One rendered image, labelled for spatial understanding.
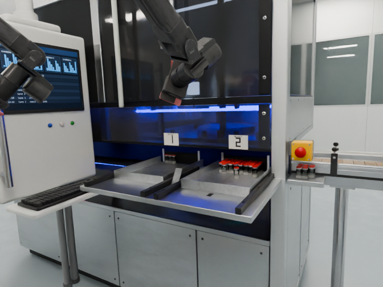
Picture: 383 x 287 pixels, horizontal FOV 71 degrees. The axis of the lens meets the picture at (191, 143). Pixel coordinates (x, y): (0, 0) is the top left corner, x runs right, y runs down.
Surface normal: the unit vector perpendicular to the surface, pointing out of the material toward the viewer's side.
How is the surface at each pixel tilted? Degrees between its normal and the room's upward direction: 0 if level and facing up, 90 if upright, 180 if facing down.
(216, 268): 90
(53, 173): 90
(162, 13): 106
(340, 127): 90
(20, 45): 101
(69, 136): 90
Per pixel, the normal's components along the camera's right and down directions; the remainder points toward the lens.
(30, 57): 0.62, 0.25
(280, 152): -0.49, 0.15
